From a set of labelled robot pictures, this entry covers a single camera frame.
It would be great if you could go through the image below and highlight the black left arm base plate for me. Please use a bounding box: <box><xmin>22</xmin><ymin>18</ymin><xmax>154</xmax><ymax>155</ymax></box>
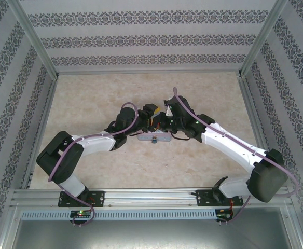
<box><xmin>59</xmin><ymin>190</ymin><xmax>106</xmax><ymax>209</ymax></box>

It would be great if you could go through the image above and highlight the small circuit board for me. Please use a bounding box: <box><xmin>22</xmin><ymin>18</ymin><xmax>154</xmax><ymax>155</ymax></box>
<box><xmin>70</xmin><ymin>209</ymin><xmax>93</xmax><ymax>218</ymax></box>
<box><xmin>217</xmin><ymin>212</ymin><xmax>233</xmax><ymax>222</ymax></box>

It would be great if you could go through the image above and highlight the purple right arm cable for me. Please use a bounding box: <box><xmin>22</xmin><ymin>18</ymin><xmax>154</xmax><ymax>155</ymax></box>
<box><xmin>172</xmin><ymin>87</ymin><xmax>301</xmax><ymax>225</ymax></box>

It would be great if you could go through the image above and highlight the aluminium side frame rail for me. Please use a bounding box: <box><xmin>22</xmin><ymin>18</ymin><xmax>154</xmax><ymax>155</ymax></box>
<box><xmin>21</xmin><ymin>75</ymin><xmax>60</xmax><ymax>190</ymax></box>
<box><xmin>239</xmin><ymin>75</ymin><xmax>290</xmax><ymax>188</ymax></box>

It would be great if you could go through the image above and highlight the grey sheet metal panel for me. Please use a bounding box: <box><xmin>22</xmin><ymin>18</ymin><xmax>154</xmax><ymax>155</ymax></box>
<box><xmin>1</xmin><ymin>207</ymin><xmax>303</xmax><ymax>249</ymax></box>

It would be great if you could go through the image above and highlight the slotted grey cable duct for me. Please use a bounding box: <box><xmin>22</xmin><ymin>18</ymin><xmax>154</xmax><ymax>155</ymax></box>
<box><xmin>20</xmin><ymin>209</ymin><xmax>217</xmax><ymax>220</ymax></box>

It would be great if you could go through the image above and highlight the blue cartoon tin box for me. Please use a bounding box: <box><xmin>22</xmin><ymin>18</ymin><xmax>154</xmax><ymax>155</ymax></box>
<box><xmin>137</xmin><ymin>133</ymin><xmax>172</xmax><ymax>144</ymax></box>

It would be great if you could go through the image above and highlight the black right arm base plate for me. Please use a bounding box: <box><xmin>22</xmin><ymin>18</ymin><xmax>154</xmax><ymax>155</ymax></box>
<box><xmin>196</xmin><ymin>188</ymin><xmax>245</xmax><ymax>208</ymax></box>

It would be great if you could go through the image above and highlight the aluminium mounting rail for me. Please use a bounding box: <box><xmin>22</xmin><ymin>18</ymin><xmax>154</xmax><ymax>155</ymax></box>
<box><xmin>12</xmin><ymin>188</ymin><xmax>289</xmax><ymax>209</ymax></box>

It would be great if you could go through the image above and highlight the aluminium upright frame post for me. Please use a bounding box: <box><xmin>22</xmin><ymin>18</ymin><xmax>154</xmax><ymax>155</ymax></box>
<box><xmin>238</xmin><ymin>0</ymin><xmax>290</xmax><ymax>78</ymax></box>
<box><xmin>7</xmin><ymin>0</ymin><xmax>60</xmax><ymax>78</ymax></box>

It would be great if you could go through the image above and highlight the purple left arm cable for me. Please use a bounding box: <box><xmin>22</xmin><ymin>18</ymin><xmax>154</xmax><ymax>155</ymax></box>
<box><xmin>47</xmin><ymin>102</ymin><xmax>139</xmax><ymax>228</ymax></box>

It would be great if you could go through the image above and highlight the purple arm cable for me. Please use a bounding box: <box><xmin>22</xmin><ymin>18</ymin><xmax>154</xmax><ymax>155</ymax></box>
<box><xmin>172</xmin><ymin>87</ymin><xmax>301</xmax><ymax>225</ymax></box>
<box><xmin>47</xmin><ymin>102</ymin><xmax>139</xmax><ymax>228</ymax></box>

